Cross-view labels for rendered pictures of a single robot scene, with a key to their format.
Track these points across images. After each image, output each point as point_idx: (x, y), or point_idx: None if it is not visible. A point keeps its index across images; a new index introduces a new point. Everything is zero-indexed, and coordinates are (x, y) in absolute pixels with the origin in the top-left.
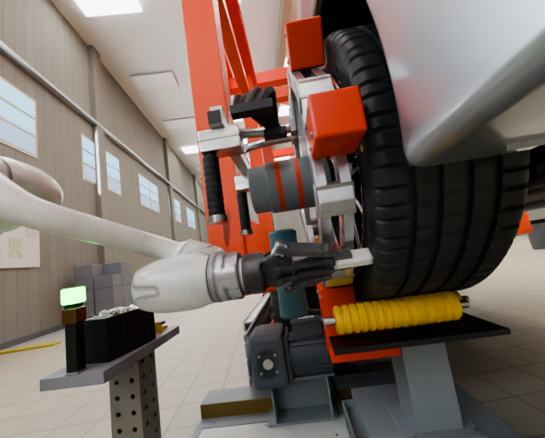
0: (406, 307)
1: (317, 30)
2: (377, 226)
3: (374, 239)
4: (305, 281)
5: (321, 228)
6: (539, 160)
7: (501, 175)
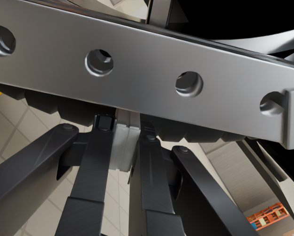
0: None
1: None
2: (212, 138)
3: (179, 129)
4: (24, 217)
5: (237, 129)
6: (187, 10)
7: None
